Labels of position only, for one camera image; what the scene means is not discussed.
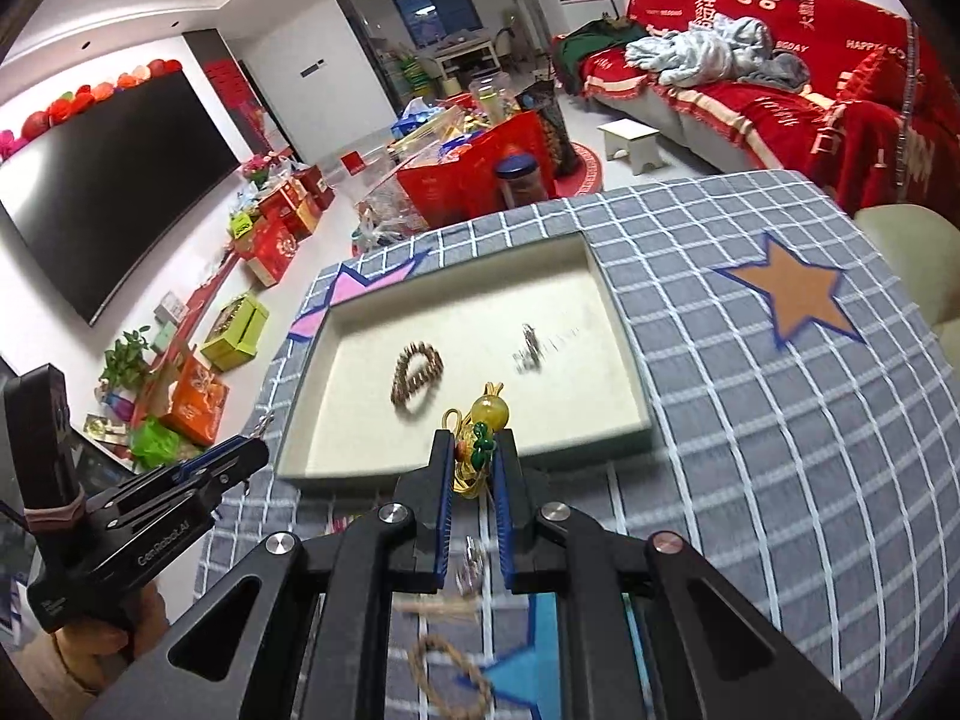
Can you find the red gift bag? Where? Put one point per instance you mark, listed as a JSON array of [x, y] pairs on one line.
[[442, 191], [525, 139]]

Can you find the dark green cloth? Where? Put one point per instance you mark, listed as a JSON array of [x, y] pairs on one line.
[[592, 52]]

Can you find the blue lid jar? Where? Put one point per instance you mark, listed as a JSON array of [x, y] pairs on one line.
[[519, 180]]

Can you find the yellow-green fruit crate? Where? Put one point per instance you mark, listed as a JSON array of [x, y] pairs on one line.
[[236, 334]]

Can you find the grey-green shallow tray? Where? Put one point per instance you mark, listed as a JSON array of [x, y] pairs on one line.
[[465, 300]]

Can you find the dark window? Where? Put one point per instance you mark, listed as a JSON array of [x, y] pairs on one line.
[[439, 11]]

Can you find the pink flower bouquet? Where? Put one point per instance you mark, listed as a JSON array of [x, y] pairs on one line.
[[261, 167]]

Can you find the green potted plant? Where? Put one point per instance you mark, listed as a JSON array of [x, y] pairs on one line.
[[127, 356]]

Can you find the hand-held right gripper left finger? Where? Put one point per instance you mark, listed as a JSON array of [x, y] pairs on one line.
[[448, 499]]

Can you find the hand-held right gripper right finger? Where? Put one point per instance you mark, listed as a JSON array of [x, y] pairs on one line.
[[501, 514]]

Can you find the light blue blanket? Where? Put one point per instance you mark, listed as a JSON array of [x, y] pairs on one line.
[[705, 49]]

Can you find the large black television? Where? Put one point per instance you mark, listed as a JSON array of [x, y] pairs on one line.
[[112, 187]]

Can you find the grey checked star tablecloth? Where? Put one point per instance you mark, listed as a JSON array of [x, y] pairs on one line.
[[750, 427]]

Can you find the silver metal charm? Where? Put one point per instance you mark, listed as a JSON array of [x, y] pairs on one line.
[[529, 349]]

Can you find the small white stool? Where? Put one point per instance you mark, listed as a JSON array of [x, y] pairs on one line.
[[628, 141]]

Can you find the red covered sofa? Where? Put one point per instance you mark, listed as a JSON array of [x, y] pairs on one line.
[[825, 105]]

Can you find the red patterned gift box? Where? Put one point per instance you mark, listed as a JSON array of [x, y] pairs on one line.
[[268, 251]]

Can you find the blue tissue box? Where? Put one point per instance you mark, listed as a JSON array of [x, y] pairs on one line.
[[412, 120]]

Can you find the red wall hanging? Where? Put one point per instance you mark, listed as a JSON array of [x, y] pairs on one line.
[[236, 101]]

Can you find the clear plastic bag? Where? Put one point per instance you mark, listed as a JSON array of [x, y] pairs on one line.
[[386, 217]]

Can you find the cream chair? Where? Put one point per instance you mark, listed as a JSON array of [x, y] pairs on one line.
[[915, 270]]

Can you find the row of paper flower balls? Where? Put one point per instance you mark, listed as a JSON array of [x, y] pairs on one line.
[[75, 97]]

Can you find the clear plastic container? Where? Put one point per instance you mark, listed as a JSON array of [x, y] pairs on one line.
[[491, 97]]

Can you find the white dining table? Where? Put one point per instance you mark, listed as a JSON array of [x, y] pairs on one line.
[[469, 56]]

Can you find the green plastic bag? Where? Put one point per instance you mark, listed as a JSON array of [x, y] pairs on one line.
[[154, 442]]

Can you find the person's left hand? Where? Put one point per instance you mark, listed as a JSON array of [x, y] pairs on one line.
[[101, 652]]

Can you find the orange gift box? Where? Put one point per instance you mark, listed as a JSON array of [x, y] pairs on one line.
[[196, 401]]

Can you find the stack of red boxes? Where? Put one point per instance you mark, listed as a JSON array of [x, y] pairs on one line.
[[300, 199]]

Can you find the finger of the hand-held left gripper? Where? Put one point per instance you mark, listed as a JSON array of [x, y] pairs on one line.
[[240, 469], [214, 454]]

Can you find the silver metal trinket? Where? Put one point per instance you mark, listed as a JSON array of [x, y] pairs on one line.
[[470, 562]]

